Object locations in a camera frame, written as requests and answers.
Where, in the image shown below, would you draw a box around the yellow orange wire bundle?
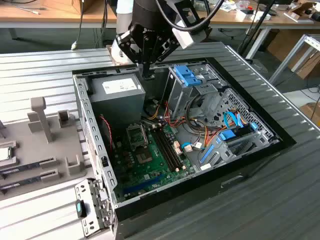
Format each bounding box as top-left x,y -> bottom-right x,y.
146,104 -> 161,121

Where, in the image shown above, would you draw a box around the small cardboard box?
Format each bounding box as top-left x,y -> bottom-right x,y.
298,101 -> 320,126

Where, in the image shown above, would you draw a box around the metal socket cover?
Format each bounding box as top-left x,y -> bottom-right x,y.
126,123 -> 148,151

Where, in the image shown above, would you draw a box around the black RAM slot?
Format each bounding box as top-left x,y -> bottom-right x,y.
156,128 -> 181,170
151,129 -> 177,173
153,128 -> 179,172
159,127 -> 184,169

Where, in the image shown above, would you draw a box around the blue plastic rail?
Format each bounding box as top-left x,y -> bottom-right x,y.
199,143 -> 216,165

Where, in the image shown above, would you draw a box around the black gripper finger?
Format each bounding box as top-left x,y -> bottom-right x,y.
147,36 -> 181,79
116,31 -> 149,79

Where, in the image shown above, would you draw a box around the blue flat wire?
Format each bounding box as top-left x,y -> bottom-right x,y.
222,110 -> 248,131

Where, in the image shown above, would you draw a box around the open cardboard box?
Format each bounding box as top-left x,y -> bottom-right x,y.
287,1 -> 320,21

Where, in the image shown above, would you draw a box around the grey power supply unit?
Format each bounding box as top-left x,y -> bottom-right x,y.
88,73 -> 147,131

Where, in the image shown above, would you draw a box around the grey parts rack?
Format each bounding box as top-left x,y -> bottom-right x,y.
0,96 -> 88,201

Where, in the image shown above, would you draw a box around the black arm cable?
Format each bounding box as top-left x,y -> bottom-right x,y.
154,0 -> 225,33

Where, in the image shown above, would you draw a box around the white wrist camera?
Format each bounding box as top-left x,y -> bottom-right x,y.
171,26 -> 195,50

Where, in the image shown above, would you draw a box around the cardboard box on desk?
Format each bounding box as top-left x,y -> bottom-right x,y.
42,0 -> 97,15

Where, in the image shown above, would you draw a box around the grey cable white plug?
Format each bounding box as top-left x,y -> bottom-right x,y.
70,0 -> 86,51

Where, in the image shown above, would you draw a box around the green motherboard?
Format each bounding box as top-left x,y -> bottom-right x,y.
109,122 -> 198,204

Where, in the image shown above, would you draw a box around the silver CPU green edge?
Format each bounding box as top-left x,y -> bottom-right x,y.
0,146 -> 13,162

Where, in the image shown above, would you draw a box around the black open PC case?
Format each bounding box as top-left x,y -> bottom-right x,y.
71,56 -> 298,240

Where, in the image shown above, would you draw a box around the wooden desk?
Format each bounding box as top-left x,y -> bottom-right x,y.
0,0 -> 118,41
199,0 -> 320,60

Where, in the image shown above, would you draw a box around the light blue wire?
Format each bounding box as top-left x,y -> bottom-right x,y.
180,141 -> 194,153

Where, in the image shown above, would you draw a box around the grey metal drive cage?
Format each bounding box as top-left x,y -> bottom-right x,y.
166,63 -> 227,121

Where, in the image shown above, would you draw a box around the hard disk in blue carrier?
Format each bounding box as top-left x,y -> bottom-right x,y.
217,121 -> 259,145

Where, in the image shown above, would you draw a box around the grey metal slot bracket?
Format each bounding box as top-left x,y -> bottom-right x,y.
74,177 -> 118,238

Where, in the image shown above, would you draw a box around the orange black wire bundle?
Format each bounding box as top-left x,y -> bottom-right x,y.
163,99 -> 221,151

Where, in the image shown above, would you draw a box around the CPU socket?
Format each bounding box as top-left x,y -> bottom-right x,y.
133,146 -> 155,166

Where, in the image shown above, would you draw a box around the white box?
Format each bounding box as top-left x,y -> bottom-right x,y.
236,9 -> 272,21

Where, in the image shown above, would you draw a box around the aluminium profile frame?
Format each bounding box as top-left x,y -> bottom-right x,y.
268,33 -> 320,86

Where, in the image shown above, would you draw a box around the large cardboard boxes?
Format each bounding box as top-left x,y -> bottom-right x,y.
266,29 -> 320,80

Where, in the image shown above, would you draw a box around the blue expansion slot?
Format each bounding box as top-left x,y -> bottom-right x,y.
122,173 -> 166,195

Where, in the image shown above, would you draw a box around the red black twisted wire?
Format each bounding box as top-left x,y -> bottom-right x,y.
99,114 -> 116,152

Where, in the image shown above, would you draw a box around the black tripod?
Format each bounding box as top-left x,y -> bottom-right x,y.
236,0 -> 276,62

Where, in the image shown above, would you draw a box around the perforated grey disk bay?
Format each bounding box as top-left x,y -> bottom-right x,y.
199,87 -> 281,173

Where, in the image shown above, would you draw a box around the blue plastic drive latch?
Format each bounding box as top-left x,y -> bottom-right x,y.
173,64 -> 205,87

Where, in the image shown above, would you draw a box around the blue RAM stick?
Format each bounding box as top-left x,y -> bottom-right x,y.
0,174 -> 42,191
0,159 -> 42,176

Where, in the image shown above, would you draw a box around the black latch blue stripe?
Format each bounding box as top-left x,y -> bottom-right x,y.
75,199 -> 89,219

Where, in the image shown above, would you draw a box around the black camera bracket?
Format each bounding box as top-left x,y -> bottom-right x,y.
174,0 -> 212,42

